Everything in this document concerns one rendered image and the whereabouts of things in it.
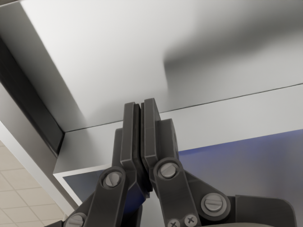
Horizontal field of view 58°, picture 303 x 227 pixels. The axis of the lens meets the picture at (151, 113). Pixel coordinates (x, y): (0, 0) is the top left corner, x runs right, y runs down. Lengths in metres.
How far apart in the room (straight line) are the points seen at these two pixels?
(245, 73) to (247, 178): 0.10
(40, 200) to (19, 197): 0.14
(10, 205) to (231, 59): 2.09
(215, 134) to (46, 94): 0.10
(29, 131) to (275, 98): 0.15
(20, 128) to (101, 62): 0.06
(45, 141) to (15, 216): 2.14
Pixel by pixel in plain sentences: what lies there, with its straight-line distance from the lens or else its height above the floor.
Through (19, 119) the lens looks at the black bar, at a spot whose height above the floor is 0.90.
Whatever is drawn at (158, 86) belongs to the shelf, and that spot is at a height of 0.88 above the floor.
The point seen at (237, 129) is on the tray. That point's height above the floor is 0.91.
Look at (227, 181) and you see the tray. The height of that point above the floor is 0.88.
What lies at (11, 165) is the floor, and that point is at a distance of 1.81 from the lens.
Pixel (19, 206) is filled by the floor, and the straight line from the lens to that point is 2.18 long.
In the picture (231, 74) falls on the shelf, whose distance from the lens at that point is 0.17.
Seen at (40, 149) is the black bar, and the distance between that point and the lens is 0.19.
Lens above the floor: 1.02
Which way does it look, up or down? 49 degrees down
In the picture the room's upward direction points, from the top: 178 degrees clockwise
